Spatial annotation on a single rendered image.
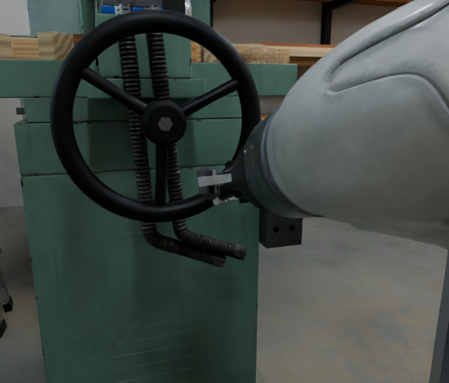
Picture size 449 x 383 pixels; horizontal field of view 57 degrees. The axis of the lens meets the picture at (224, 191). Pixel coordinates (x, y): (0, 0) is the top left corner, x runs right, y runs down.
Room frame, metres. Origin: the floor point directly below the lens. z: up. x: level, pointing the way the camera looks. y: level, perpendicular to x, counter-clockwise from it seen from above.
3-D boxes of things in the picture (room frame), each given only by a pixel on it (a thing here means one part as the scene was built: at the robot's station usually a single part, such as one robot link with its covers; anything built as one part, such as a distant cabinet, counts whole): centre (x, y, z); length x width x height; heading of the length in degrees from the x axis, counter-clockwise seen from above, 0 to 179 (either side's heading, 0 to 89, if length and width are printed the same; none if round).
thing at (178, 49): (0.71, 0.14, 0.91); 0.15 x 0.14 x 0.09; 107
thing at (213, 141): (1.02, 0.22, 0.76); 0.57 x 0.45 x 0.09; 17
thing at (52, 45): (0.73, 0.28, 0.92); 0.04 x 0.04 x 0.04; 63
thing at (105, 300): (1.01, 0.22, 0.36); 0.58 x 0.45 x 0.71; 17
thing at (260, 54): (0.88, -0.07, 0.92); 0.14 x 0.09 x 0.04; 17
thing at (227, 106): (0.84, 0.17, 0.82); 0.40 x 0.21 x 0.04; 107
